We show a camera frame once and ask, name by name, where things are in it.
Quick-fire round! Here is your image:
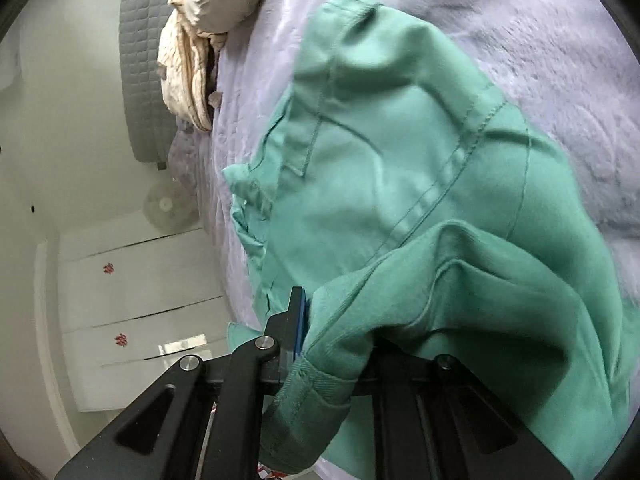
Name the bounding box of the green work jacket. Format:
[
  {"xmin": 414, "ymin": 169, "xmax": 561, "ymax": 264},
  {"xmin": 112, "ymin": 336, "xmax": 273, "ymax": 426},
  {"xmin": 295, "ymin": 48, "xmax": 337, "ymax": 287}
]
[{"xmin": 224, "ymin": 0, "xmax": 639, "ymax": 479}]

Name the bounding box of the white wardrobe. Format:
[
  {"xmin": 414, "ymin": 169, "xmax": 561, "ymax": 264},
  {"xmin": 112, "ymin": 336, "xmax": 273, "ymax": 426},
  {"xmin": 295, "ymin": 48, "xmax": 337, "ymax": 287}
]
[{"xmin": 35, "ymin": 214, "xmax": 231, "ymax": 414}]

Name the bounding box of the white standing fan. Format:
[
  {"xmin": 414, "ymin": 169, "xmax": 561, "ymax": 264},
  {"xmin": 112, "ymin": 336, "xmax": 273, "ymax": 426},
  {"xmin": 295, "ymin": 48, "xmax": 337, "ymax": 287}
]
[{"xmin": 142, "ymin": 179, "xmax": 198, "ymax": 234}]

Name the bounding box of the grey quilted headboard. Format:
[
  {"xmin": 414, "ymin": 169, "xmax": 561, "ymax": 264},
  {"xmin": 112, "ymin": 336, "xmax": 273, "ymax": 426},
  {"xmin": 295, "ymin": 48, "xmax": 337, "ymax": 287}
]
[{"xmin": 118, "ymin": 0, "xmax": 176, "ymax": 166}]

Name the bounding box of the grey embossed bed cover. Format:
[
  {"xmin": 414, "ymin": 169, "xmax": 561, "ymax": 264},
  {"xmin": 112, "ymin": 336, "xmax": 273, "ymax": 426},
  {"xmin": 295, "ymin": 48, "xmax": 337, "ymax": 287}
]
[{"xmin": 169, "ymin": 0, "xmax": 639, "ymax": 324}]

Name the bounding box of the beige striped blanket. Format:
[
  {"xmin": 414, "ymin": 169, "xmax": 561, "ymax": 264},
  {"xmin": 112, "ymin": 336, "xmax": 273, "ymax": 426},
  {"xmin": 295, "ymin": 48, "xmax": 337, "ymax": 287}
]
[{"xmin": 157, "ymin": 0, "xmax": 260, "ymax": 131}]

